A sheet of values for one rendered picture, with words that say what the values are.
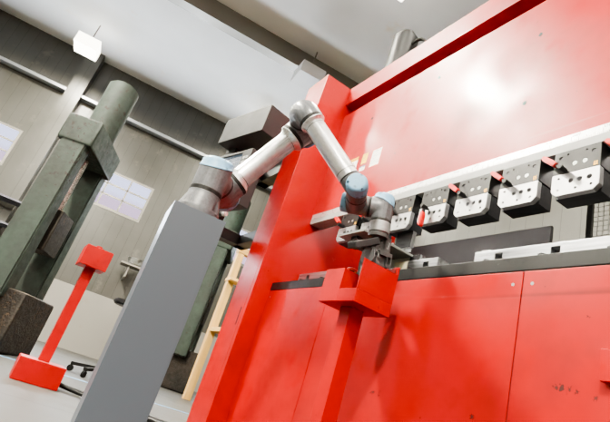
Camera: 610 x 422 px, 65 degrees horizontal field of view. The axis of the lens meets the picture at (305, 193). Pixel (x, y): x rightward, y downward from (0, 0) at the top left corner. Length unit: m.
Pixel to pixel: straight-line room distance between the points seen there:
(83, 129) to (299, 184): 2.42
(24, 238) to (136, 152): 6.76
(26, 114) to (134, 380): 9.93
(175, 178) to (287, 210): 8.23
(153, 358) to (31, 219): 3.10
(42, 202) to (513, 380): 3.88
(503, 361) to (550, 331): 0.15
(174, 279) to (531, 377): 1.02
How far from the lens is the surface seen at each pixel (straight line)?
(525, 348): 1.42
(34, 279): 5.06
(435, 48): 2.75
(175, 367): 7.70
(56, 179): 4.59
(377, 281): 1.66
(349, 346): 1.67
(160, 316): 1.54
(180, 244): 1.57
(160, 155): 11.06
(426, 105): 2.52
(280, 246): 2.77
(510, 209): 1.81
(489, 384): 1.46
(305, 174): 2.94
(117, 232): 10.53
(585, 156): 1.72
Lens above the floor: 0.31
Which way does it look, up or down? 23 degrees up
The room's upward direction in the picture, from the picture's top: 19 degrees clockwise
